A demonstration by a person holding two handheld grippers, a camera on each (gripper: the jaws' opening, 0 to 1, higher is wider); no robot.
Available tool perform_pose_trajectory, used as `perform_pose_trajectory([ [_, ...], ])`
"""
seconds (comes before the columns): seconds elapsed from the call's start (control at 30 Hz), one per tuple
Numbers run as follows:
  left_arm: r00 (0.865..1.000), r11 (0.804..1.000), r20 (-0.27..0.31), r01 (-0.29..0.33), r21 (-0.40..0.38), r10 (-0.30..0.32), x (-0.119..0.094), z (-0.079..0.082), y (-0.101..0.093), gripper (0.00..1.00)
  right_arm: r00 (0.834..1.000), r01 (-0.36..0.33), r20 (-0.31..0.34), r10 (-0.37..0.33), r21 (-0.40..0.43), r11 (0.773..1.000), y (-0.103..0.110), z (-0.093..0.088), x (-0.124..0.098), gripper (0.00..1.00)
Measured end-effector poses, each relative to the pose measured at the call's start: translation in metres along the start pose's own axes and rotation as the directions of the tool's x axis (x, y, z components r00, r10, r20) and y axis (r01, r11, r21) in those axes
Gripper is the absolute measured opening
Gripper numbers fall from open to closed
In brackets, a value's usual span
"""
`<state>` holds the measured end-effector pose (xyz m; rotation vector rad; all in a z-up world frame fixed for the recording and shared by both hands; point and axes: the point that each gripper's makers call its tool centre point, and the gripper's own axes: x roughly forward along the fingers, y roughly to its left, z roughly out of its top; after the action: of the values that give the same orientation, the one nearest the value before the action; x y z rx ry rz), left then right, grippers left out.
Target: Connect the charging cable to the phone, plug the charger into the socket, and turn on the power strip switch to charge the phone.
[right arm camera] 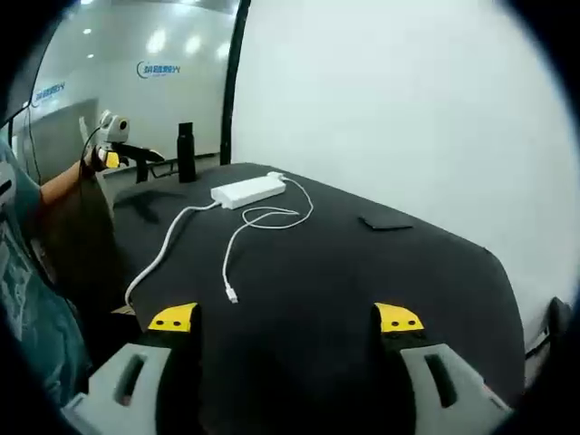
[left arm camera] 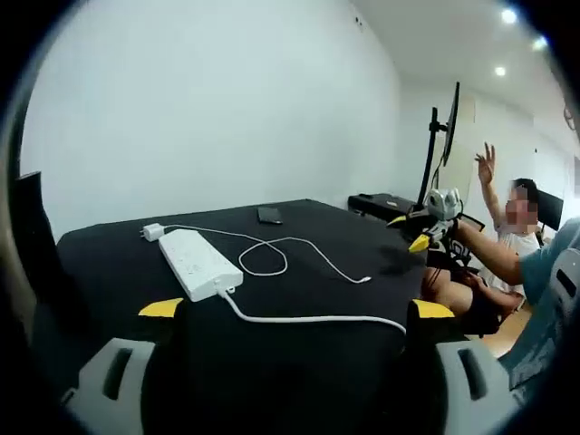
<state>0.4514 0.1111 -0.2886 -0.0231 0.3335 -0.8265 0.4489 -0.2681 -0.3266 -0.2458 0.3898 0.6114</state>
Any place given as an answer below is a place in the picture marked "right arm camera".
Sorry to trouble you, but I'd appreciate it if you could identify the black bottle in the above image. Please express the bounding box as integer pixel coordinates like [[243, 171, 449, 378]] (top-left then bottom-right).
[[176, 121, 198, 184]]

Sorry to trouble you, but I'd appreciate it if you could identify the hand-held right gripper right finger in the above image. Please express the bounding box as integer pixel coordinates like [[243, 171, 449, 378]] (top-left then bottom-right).
[[371, 302, 516, 435]]

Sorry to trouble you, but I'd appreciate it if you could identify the black vertical post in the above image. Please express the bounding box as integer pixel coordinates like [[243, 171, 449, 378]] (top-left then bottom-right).
[[218, 0, 253, 167]]

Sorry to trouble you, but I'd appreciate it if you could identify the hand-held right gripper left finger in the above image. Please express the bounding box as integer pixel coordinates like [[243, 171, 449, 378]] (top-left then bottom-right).
[[58, 302, 205, 435]]

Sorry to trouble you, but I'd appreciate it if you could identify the white charging cable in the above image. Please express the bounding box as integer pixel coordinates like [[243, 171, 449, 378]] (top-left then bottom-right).
[[220, 177, 315, 305]]

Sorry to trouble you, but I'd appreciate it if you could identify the white power strip cord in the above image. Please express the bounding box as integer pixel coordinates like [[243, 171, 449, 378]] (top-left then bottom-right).
[[123, 202, 219, 312]]

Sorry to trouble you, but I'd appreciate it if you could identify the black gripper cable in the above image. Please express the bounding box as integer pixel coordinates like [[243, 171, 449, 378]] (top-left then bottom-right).
[[77, 125, 112, 191]]

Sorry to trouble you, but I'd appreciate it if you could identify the person in teal shirt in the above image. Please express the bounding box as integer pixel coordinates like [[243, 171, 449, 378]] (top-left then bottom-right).
[[0, 140, 94, 409]]

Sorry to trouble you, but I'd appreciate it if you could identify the white power strip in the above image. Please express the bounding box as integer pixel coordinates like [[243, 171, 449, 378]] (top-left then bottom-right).
[[209, 175, 287, 211]]

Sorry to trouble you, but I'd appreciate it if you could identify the blue wall logo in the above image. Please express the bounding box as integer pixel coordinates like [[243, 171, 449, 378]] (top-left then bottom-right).
[[135, 58, 183, 83], [34, 82, 67, 104]]

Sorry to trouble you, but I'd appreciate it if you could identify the person's left hand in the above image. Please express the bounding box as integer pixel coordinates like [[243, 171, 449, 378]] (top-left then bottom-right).
[[80, 145, 108, 172]]

